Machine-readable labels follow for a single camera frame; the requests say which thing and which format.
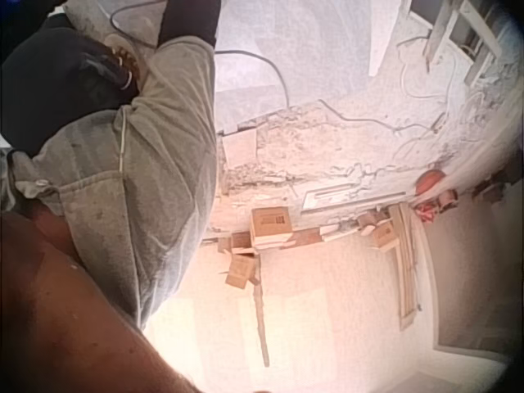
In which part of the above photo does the person's left hand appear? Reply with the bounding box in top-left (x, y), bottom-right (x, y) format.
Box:
top-left (103, 34), bottom-right (142, 90)

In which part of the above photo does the large pale floor tile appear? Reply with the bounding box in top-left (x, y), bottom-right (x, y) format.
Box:
top-left (212, 52), bottom-right (290, 136)

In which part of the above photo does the small square tile piece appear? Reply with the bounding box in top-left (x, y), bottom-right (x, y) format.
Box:
top-left (222, 128), bottom-right (259, 168)

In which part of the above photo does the small cardboard box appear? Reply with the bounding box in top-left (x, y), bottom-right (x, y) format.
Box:
top-left (230, 231), bottom-right (253, 251)

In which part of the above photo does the large cardboard box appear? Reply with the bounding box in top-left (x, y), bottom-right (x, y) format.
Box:
top-left (249, 206), bottom-right (293, 248)

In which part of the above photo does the tilted cardboard box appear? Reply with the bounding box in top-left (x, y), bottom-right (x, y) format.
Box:
top-left (225, 254), bottom-right (258, 290)

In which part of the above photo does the white board panel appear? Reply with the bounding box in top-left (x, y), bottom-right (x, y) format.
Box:
top-left (367, 0), bottom-right (413, 78)

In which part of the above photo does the long wooden stick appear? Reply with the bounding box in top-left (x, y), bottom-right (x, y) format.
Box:
top-left (251, 281), bottom-right (272, 368)

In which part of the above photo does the flat cardboard box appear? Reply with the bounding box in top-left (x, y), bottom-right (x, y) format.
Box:
top-left (369, 222), bottom-right (397, 248)

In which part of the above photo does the orange round bucket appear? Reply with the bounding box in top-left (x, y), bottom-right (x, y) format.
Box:
top-left (414, 169), bottom-right (448, 197)

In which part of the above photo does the red crumpled bag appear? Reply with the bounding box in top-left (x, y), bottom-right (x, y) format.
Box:
top-left (413, 199), bottom-right (440, 223)

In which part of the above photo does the bundle of wooden slats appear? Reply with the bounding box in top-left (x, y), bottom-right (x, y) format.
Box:
top-left (387, 201), bottom-right (423, 332)

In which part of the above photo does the grey door panel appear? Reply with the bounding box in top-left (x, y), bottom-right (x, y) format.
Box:
top-left (423, 200), bottom-right (524, 358)

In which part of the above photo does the grey power cable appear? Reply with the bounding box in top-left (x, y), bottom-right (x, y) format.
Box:
top-left (109, 0), bottom-right (292, 109)

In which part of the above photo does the thin dark cable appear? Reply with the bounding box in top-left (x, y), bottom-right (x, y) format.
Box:
top-left (318, 99), bottom-right (445, 137)

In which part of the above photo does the white cable loop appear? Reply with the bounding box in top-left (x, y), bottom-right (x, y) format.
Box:
top-left (399, 35), bottom-right (458, 104)

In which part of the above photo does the white wooden frame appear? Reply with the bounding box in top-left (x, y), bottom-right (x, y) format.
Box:
top-left (423, 0), bottom-right (505, 88)

